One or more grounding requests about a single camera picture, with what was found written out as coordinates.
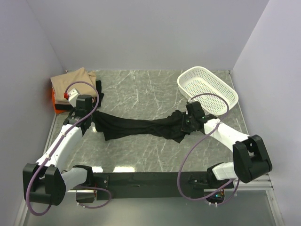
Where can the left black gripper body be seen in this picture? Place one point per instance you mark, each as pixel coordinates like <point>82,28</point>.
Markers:
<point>94,115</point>

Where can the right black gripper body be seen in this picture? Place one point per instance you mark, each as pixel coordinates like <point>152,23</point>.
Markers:
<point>187,125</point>

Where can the black t-shirt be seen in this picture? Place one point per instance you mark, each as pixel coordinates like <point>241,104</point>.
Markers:
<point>115,127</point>
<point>99,90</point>

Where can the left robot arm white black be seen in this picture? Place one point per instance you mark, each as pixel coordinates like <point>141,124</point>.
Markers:
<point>43,181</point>

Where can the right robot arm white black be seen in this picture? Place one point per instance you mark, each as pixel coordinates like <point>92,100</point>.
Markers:
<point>250,157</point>

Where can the folded black t-shirt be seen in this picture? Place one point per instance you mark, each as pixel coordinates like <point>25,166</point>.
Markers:
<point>99,90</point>

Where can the folded orange t-shirt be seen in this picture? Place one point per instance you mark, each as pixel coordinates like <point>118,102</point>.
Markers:
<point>59,107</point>

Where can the white perforated plastic basket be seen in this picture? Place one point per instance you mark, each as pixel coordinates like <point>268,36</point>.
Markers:
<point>200,84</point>

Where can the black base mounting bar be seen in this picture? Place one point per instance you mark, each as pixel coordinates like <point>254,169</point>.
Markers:
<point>194,185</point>

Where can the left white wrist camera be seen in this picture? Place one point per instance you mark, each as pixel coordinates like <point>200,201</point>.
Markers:
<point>72,97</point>

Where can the aluminium rail frame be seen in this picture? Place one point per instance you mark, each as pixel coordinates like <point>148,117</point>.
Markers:
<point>262,183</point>

